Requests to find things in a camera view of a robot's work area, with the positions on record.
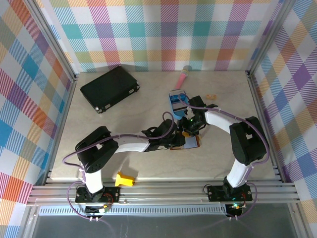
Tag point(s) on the aluminium side rail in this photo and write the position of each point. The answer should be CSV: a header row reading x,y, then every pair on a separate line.
x,y
261,111
64,116

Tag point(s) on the magnetic stripe credit card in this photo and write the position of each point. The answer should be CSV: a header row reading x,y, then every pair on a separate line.
x,y
178,107

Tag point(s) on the black hard case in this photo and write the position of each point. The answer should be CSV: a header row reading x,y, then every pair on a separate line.
x,y
109,86

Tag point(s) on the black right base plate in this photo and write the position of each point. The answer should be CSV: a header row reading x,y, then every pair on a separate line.
x,y
215,194

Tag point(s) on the grey metal panel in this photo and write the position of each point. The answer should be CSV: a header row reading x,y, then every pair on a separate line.
x,y
161,226

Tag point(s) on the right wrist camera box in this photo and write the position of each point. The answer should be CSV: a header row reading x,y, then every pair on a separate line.
x,y
190,113

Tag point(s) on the small controller board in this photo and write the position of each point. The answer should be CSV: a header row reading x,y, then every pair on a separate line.
x,y
95,210
235,209

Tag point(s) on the aluminium frame post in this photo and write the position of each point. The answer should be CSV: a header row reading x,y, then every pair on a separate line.
x,y
53,37
268,37

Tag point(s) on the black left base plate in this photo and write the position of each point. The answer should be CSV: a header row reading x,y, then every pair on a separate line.
x,y
112,196

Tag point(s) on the small tan block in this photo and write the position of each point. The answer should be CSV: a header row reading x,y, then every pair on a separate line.
x,y
211,97

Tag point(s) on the gold credit card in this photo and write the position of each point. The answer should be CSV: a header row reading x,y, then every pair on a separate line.
x,y
187,134

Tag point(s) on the brown leather card holder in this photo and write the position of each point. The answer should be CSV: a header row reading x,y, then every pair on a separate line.
x,y
192,143

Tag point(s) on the pink toy microphone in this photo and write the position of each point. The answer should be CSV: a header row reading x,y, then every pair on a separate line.
x,y
182,78

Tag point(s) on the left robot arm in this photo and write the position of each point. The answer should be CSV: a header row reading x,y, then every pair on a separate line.
x,y
95,148

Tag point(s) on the yellow plastic finger part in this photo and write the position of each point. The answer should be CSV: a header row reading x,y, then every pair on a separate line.
x,y
123,180

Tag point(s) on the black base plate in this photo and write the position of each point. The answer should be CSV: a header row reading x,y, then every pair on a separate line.
x,y
112,196
215,194

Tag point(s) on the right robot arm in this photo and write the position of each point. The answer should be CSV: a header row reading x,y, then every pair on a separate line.
x,y
247,141

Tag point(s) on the aluminium frame rail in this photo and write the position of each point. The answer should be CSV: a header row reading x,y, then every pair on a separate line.
x,y
161,192

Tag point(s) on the blue VIP credit card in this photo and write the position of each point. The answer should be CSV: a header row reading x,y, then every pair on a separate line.
x,y
175,98

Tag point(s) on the blue oval tray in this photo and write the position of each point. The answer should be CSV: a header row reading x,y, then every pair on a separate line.
x,y
176,115

